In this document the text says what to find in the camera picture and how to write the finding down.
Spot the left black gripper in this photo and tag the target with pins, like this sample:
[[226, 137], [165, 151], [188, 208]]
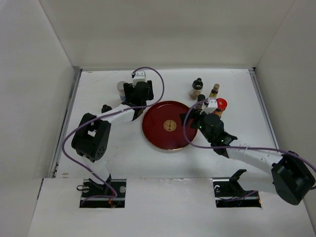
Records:
[[129, 90]]

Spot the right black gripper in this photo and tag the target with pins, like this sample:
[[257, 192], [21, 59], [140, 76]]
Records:
[[193, 113]]

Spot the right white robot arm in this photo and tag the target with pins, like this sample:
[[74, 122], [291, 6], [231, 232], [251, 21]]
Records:
[[289, 173]]

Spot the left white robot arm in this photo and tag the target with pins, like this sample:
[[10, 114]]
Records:
[[90, 140]]

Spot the small black lid spice jar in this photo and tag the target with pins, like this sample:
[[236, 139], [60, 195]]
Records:
[[200, 98]]

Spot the silver lid spice jar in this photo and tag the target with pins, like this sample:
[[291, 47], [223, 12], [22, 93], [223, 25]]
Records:
[[120, 88]]

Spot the black cap brown spice bottle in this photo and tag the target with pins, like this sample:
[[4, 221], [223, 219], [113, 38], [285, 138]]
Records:
[[196, 89]]

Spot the tall yellow label bottle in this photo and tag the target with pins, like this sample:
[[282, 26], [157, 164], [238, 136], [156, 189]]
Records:
[[214, 91]]

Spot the black cap white powder bottle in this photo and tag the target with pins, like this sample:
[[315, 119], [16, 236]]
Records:
[[105, 108]]

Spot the round red tray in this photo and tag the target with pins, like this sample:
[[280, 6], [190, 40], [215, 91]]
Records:
[[162, 126]]

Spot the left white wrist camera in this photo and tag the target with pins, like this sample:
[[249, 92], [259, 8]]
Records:
[[138, 76]]

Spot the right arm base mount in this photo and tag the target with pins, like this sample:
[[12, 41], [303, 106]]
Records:
[[229, 193]]

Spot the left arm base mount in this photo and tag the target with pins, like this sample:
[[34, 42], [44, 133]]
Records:
[[95, 195]]

